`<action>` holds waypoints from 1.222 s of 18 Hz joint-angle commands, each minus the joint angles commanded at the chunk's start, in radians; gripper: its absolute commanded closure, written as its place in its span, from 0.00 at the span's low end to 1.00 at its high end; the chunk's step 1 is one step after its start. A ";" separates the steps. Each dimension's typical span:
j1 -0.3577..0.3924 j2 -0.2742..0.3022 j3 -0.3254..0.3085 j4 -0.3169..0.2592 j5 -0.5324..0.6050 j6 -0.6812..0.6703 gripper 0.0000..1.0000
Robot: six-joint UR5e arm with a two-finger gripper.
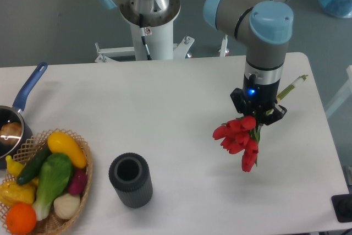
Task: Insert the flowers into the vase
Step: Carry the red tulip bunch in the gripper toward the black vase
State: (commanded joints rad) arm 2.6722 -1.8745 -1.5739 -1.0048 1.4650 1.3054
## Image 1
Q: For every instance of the yellow banana pepper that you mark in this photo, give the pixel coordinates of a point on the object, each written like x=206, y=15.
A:
x=13, y=167

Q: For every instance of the dark grey ribbed vase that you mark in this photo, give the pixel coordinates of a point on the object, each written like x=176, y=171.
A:
x=129, y=174

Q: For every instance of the yellow squash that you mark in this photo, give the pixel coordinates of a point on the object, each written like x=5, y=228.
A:
x=60, y=142

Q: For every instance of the orange fruit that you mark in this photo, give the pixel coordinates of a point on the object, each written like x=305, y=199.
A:
x=21, y=219

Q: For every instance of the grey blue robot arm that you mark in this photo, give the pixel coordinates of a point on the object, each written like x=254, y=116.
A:
x=264, y=27

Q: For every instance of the green bok choy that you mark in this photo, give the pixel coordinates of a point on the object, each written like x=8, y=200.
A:
x=54, y=176

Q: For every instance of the green cucumber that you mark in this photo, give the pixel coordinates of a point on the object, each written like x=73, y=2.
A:
x=32, y=168

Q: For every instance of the woven wicker basket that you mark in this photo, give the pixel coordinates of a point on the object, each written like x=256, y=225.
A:
x=53, y=224

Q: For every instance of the red tulip bouquet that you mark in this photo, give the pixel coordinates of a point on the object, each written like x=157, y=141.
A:
x=242, y=134

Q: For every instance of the white garlic bulb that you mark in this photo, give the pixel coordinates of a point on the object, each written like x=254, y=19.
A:
x=65, y=206

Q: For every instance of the black device at edge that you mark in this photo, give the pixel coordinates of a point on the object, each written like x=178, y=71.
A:
x=342, y=207

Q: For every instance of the yellow corn cob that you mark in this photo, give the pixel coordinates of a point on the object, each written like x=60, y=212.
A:
x=12, y=193

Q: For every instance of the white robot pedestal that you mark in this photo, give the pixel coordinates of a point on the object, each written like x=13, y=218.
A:
x=152, y=31

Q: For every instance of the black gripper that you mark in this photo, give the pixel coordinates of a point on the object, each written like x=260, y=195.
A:
x=252, y=96

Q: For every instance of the fried food in pan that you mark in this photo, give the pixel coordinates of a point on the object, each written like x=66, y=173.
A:
x=11, y=133

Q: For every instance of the blue handled saucepan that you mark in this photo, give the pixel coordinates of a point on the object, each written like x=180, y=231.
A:
x=13, y=113

